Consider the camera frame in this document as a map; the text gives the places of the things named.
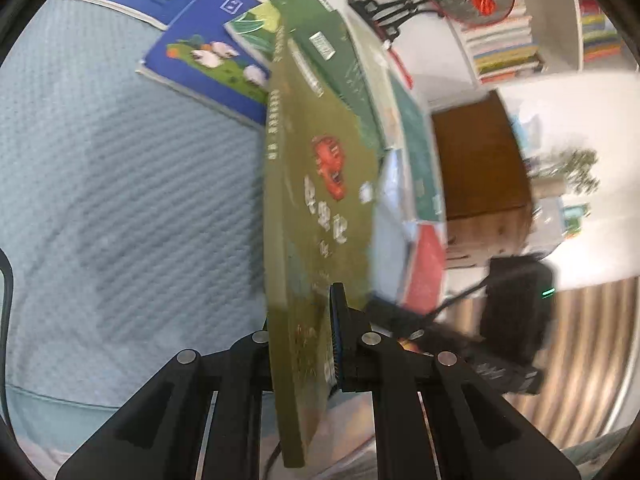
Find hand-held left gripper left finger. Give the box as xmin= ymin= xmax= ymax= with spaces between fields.
xmin=55 ymin=330 xmax=283 ymax=480

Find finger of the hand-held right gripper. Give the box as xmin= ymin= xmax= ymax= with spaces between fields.
xmin=365 ymin=301 xmax=482 ymax=367

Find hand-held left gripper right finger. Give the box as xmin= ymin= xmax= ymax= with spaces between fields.
xmin=327 ymin=282 xmax=583 ymax=480

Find green insect cover book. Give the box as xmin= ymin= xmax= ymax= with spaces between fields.
xmin=261 ymin=0 xmax=388 ymax=468

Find dark green book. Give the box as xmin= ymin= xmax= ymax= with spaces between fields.
xmin=387 ymin=72 xmax=446 ymax=223

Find blue illustrated book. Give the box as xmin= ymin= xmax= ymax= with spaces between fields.
xmin=136 ymin=0 xmax=301 ymax=128

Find person's right forearm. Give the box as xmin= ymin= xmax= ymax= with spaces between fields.
xmin=560 ymin=425 xmax=633 ymax=466

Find pile of pale shelf books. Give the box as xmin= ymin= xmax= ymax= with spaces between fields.
xmin=460 ymin=0 xmax=546 ymax=83

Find rows of colourful shelf books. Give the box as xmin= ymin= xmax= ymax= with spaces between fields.
xmin=577 ymin=0 xmax=626 ymax=63

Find red book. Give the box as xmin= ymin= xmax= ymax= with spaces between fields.
xmin=397 ymin=222 xmax=448 ymax=316

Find beige striped rug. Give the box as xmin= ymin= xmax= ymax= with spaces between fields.
xmin=440 ymin=275 xmax=640 ymax=451

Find light blue book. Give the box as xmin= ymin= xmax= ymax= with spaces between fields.
xmin=372 ymin=147 xmax=416 ymax=286

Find brown wooden cabinet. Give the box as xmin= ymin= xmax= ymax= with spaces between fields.
xmin=430 ymin=90 xmax=536 ymax=261

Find small green plant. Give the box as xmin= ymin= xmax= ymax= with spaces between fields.
xmin=537 ymin=147 xmax=601 ymax=201

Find white bookshelf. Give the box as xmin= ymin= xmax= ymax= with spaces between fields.
xmin=320 ymin=0 xmax=640 ymax=91

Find green leaf cover book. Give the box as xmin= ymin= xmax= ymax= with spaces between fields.
xmin=223 ymin=0 xmax=283 ymax=68

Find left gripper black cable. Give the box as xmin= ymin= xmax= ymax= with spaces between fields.
xmin=0 ymin=247 xmax=16 ymax=436

